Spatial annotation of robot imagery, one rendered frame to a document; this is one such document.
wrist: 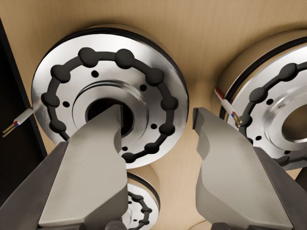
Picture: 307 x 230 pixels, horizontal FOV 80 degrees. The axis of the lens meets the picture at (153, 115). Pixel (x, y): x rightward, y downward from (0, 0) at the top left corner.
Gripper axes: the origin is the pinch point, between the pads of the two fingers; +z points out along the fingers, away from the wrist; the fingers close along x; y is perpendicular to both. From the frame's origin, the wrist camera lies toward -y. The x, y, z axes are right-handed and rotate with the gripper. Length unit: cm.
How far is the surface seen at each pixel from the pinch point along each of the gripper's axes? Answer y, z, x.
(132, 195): 9.0, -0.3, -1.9
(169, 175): 9.4, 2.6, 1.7
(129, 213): 10.6, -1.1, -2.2
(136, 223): 13.0, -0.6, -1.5
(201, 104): 0.9, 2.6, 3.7
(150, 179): 8.1, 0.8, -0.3
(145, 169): 7.6, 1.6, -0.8
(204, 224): 18.0, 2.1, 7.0
